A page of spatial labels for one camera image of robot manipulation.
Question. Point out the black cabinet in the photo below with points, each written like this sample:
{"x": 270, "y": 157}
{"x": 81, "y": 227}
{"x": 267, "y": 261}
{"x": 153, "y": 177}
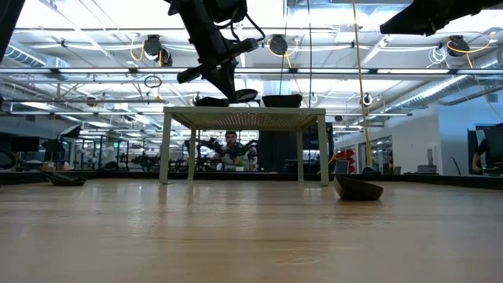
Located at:
{"x": 277, "y": 151}

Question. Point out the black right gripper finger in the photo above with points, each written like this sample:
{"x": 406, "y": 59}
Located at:
{"x": 440, "y": 15}

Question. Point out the small black ceiling reel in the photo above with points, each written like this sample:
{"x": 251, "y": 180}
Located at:
{"x": 366, "y": 100}

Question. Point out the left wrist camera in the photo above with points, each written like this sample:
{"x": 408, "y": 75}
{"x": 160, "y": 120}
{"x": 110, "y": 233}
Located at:
{"x": 226, "y": 9}

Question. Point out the green perforated metal riser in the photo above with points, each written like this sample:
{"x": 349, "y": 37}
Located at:
{"x": 243, "y": 118}

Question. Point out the person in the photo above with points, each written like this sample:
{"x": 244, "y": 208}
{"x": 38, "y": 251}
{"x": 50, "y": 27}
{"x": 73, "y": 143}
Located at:
{"x": 231, "y": 149}
{"x": 482, "y": 148}

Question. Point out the silver ventilation duct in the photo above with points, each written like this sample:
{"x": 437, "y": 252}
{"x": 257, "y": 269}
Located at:
{"x": 432, "y": 92}

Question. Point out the black monitor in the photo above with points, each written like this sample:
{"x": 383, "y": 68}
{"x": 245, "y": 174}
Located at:
{"x": 496, "y": 141}

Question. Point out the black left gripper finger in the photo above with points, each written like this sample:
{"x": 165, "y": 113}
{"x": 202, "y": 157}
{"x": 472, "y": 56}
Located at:
{"x": 222, "y": 80}
{"x": 232, "y": 74}

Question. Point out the small potted green plant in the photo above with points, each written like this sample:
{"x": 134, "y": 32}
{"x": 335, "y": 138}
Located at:
{"x": 239, "y": 163}

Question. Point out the black teardrop plate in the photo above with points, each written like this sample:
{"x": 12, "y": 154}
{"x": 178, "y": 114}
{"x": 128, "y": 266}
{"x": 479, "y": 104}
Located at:
{"x": 357, "y": 190}
{"x": 64, "y": 181}
{"x": 247, "y": 95}

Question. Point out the black wavy-edged plate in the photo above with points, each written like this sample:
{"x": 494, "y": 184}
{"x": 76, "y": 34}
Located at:
{"x": 282, "y": 98}
{"x": 282, "y": 104}
{"x": 282, "y": 95}

